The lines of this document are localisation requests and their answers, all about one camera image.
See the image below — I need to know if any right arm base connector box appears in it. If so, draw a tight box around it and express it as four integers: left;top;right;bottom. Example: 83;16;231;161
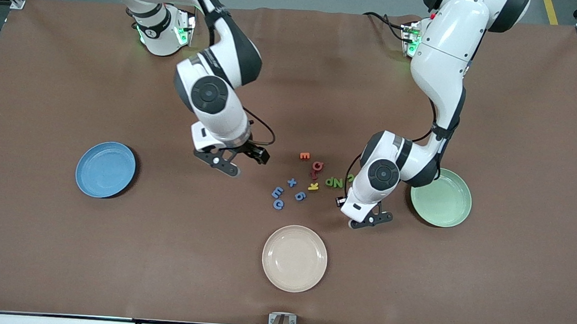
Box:
173;7;198;48

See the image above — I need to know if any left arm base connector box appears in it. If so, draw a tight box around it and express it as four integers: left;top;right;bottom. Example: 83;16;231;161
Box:
400;21;424;58

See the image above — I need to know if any beige plate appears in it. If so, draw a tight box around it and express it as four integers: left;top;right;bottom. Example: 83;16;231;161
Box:
259;223;330;295

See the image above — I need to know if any green plate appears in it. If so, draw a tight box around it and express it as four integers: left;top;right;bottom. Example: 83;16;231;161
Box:
409;166;475;230

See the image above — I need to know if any blue plate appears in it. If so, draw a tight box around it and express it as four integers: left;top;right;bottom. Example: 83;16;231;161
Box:
74;139;138;201

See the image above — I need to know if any brown table cover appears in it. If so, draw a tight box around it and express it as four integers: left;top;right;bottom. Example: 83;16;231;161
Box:
0;0;577;324

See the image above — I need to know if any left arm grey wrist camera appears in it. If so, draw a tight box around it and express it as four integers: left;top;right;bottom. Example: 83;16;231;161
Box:
348;200;395;232

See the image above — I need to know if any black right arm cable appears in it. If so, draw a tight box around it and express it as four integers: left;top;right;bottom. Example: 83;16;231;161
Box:
241;107;278;148

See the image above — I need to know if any black left arm base cable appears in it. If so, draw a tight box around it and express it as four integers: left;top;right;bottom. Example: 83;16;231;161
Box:
361;11;409;43

